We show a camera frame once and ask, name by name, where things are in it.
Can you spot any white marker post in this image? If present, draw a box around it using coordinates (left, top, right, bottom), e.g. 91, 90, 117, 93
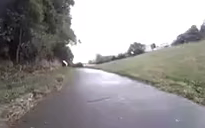
61, 59, 69, 67

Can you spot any grass slope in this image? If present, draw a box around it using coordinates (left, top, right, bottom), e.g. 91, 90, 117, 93
88, 35, 205, 110

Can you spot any row of distant trees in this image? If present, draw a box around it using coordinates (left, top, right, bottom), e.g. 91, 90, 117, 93
88, 17, 205, 65

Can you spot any weedy grass verge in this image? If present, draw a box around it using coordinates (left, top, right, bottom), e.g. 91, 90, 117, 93
0, 59, 78, 128

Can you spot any wet grey asphalt path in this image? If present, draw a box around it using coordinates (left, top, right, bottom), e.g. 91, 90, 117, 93
10, 65, 205, 128

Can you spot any dense wood of trees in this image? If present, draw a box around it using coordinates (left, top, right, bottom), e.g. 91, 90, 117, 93
0, 0, 80, 68

